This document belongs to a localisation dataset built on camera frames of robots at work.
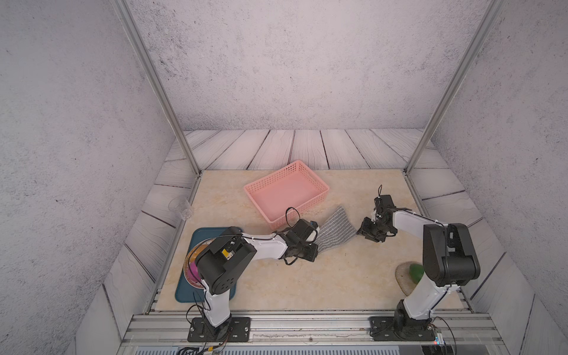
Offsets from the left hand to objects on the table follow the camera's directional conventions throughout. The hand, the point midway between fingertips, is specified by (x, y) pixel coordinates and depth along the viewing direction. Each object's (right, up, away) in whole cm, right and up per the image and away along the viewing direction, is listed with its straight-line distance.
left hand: (321, 255), depth 89 cm
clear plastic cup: (-63, +18, +15) cm, 68 cm away
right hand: (+19, +8, +6) cm, 21 cm away
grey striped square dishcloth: (+6, +10, +2) cm, 12 cm away
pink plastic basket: (-10, +28, +23) cm, 37 cm away
